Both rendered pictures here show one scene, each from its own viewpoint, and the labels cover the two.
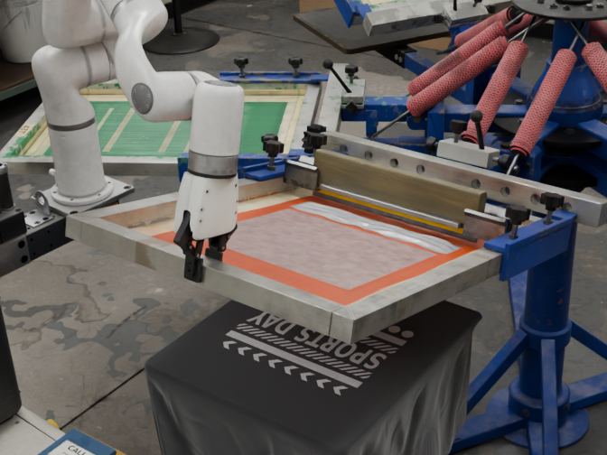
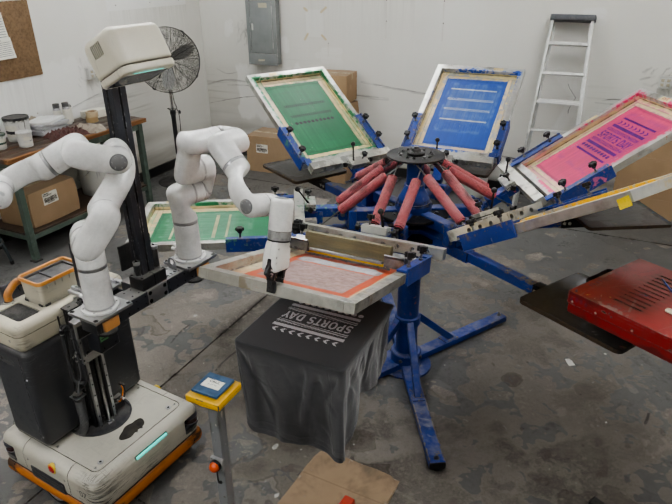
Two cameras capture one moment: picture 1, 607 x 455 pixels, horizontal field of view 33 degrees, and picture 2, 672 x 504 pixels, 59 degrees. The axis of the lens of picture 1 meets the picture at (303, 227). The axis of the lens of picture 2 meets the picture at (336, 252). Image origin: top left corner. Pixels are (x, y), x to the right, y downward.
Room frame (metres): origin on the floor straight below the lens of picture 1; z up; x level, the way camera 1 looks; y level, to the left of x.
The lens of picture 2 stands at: (-0.31, 0.30, 2.19)
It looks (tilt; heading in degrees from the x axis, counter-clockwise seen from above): 26 degrees down; 349
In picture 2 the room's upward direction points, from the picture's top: 1 degrees counter-clockwise
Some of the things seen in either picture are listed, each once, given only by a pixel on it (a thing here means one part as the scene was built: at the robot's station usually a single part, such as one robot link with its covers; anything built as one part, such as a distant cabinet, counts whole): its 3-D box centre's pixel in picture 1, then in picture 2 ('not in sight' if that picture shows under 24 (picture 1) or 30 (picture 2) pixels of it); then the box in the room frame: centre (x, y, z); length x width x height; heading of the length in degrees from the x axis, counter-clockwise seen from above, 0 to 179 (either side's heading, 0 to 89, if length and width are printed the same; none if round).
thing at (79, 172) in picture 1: (72, 155); (185, 238); (1.91, 0.46, 1.21); 0.16 x 0.13 x 0.15; 48
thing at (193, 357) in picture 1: (316, 338); (317, 321); (1.62, -0.02, 0.95); 0.48 x 0.44 x 0.01; 143
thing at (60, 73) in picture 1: (70, 81); (185, 201); (1.91, 0.44, 1.37); 0.13 x 0.10 x 0.16; 124
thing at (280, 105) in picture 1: (220, 95); (241, 207); (2.62, 0.21, 1.05); 1.08 x 0.61 x 0.23; 83
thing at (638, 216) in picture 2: not in sight; (533, 221); (2.42, -1.36, 0.91); 1.34 x 0.40 x 0.08; 83
